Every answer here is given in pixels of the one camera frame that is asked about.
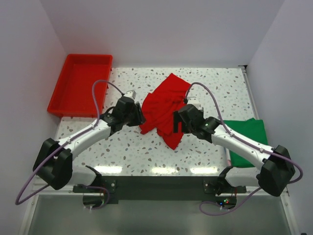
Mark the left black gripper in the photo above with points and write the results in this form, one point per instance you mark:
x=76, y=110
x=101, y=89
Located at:
x=140, y=119

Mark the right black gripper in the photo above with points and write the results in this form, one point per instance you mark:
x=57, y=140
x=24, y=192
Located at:
x=177, y=118

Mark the red t-shirt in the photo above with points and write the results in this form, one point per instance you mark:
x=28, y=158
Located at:
x=159, y=106

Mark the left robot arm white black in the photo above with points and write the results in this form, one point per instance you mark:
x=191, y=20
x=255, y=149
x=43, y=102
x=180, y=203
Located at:
x=54, y=163

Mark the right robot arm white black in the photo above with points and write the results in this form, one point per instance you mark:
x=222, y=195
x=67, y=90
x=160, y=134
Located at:
x=273, y=166

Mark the red plastic bin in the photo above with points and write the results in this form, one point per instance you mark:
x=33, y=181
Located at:
x=72, y=96

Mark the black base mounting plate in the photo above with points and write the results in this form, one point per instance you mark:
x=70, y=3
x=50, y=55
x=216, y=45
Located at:
x=155, y=188

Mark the folded green t-shirt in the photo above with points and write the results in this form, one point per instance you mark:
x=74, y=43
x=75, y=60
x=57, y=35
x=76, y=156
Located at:
x=251, y=128

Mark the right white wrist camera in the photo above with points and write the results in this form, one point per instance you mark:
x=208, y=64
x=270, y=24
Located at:
x=194, y=101

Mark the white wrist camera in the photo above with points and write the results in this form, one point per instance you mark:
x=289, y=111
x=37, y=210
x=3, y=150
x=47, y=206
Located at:
x=130, y=94
x=194, y=101

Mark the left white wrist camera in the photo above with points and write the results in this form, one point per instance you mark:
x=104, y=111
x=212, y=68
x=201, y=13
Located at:
x=130, y=94

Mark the aluminium frame rail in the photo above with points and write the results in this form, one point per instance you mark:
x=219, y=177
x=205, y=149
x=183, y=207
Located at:
x=35, y=185

